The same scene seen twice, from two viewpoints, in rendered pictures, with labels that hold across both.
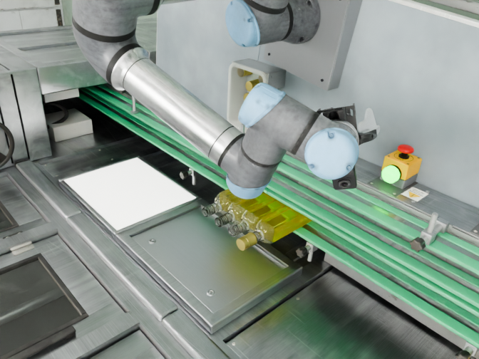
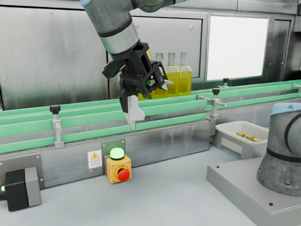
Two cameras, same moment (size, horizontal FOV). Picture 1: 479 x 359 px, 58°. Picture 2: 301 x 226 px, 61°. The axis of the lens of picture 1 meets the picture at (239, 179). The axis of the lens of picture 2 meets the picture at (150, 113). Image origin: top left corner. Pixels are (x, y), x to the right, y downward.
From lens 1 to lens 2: 0.66 m
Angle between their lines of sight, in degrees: 31
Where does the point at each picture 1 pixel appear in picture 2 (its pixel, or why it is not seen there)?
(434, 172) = (97, 184)
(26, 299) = not seen: outside the picture
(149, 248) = (187, 22)
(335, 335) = (68, 70)
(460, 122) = (104, 212)
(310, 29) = (262, 174)
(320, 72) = (225, 169)
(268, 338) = (91, 34)
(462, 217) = (54, 165)
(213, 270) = (149, 41)
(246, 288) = not seen: hidden behind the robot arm
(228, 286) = not seen: hidden behind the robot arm
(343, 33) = (239, 194)
